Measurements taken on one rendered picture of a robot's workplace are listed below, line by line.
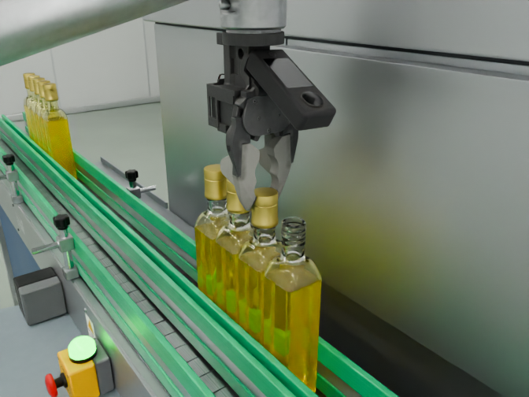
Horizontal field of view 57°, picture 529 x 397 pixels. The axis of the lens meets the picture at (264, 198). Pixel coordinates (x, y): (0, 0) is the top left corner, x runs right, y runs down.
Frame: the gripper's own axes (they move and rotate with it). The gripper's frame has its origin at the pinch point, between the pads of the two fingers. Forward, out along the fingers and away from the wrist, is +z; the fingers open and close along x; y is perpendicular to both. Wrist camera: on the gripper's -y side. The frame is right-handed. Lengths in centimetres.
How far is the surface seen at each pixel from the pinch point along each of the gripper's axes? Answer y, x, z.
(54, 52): 578, -130, 42
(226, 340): -0.1, 6.5, 19.1
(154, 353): 7.9, 13.6, 23.0
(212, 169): 10.9, 0.9, -1.0
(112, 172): 96, -14, 27
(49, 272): 55, 17, 32
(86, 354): 23.8, 19.0, 31.3
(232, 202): 5.0, 1.6, 1.8
